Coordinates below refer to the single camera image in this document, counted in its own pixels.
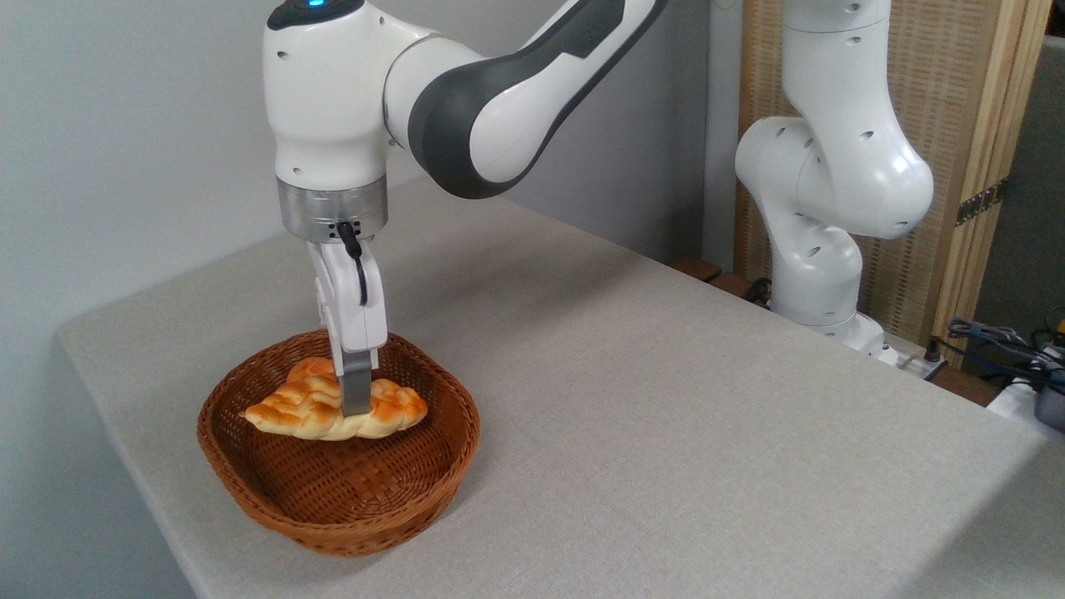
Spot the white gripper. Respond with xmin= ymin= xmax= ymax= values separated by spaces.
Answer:
xmin=307 ymin=240 xmax=389 ymax=419

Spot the long braided bread loaf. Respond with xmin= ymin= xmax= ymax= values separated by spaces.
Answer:
xmin=239 ymin=374 xmax=430 ymax=443

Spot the round golden bread roll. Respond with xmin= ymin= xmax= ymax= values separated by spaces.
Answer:
xmin=285 ymin=356 xmax=339 ymax=386

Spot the brown woven wicker basket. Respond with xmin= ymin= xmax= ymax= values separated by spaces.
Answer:
xmin=196 ymin=327 xmax=482 ymax=557

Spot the brown wooden block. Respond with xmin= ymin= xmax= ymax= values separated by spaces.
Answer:
xmin=667 ymin=255 xmax=724 ymax=285
xmin=707 ymin=272 xmax=760 ymax=302

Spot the grey linen tablecloth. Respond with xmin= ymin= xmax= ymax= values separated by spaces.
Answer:
xmin=56 ymin=179 xmax=1065 ymax=599

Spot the metal screen hinge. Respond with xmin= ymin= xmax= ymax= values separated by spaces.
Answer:
xmin=954 ymin=178 xmax=1010 ymax=228

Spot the grey box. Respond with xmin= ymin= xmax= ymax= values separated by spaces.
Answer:
xmin=1033 ymin=369 xmax=1065 ymax=434

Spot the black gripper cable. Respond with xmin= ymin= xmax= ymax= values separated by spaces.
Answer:
xmin=336 ymin=220 xmax=369 ymax=308

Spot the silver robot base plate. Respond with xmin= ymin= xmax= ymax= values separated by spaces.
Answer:
xmin=890 ymin=348 xmax=950 ymax=383

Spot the blue and black cable bundle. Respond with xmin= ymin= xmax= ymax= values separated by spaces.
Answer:
xmin=945 ymin=317 xmax=1065 ymax=394

